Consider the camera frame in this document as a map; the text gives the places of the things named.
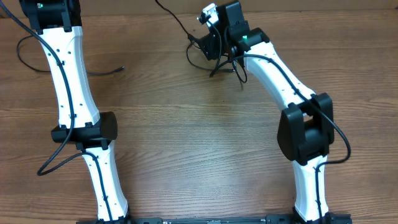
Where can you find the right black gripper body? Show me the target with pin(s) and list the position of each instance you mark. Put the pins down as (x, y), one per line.
(216, 47)

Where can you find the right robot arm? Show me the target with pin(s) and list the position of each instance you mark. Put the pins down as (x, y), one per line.
(306, 127)

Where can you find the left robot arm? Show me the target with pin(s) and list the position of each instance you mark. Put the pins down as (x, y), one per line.
(58, 24)

